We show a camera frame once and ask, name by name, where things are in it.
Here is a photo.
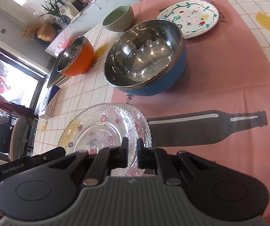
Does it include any green ceramic bowl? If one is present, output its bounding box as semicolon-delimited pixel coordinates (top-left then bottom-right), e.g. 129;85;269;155
102;4;135;32

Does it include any orange steel bowl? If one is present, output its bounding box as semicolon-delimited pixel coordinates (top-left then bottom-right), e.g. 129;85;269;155
56;36;95;76

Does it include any pink and white checked tablecloth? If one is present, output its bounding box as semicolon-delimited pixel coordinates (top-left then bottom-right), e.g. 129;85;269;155
35;0;270;226

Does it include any dried flower bunch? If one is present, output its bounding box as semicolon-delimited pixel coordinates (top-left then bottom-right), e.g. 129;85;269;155
21;23;40;38

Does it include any blue and white box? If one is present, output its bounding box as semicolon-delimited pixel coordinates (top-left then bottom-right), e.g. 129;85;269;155
39;85;60;119

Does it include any blue steel bowl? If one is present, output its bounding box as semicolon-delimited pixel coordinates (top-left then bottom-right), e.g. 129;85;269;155
104;19;187;96

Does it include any green potted plant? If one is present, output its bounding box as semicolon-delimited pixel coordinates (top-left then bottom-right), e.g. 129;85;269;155
38;0;70;25

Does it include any clear patterned glass plate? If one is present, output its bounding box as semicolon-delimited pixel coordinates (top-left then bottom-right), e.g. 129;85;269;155
57;103;152;177

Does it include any white painted plate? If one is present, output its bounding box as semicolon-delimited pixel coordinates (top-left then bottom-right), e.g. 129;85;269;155
156;0;218;39

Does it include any white chair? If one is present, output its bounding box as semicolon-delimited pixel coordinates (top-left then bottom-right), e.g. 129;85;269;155
9;116;33;160

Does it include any black notebook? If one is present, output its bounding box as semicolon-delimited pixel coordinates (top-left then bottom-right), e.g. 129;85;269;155
47;52;68;88

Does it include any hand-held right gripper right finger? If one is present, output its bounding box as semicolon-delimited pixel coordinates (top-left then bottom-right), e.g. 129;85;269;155
137;138;220;186

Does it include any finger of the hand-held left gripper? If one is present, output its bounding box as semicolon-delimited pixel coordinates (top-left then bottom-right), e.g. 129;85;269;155
30;147;66;167

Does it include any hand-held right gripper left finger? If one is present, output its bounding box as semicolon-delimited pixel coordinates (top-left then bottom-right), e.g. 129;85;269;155
44;137;129;186

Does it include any golden gourd vase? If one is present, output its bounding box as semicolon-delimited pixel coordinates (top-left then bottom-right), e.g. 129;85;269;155
37;22;57;42

